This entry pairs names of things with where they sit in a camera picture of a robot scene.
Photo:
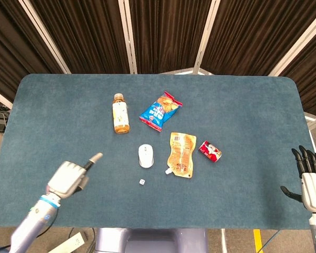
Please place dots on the yellow spout pouch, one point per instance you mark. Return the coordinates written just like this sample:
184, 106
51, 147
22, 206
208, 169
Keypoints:
181, 155

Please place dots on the blue chips bag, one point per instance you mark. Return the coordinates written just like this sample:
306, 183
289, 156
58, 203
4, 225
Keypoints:
160, 112

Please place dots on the yellow tea bottle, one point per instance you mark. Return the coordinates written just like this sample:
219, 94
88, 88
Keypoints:
120, 116

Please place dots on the white computer mouse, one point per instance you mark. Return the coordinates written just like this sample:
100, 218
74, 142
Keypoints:
146, 155

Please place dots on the left robot hand silver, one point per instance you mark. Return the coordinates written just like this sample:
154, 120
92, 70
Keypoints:
65, 179

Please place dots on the white power strip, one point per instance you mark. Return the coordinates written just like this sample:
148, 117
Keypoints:
68, 243

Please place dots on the small white die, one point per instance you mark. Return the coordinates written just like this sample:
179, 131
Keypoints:
142, 182

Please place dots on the blue table mat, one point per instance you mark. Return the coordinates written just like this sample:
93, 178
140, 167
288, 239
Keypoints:
158, 158

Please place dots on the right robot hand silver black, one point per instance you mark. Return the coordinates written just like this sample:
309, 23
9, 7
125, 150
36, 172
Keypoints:
313, 189

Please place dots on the robot base grey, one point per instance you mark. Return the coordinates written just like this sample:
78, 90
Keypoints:
150, 240

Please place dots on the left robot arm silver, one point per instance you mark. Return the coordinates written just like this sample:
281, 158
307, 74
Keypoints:
33, 224

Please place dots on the dark brown curtain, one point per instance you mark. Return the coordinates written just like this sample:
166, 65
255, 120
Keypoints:
163, 34

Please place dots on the red drink can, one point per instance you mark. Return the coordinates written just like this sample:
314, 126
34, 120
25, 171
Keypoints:
210, 151

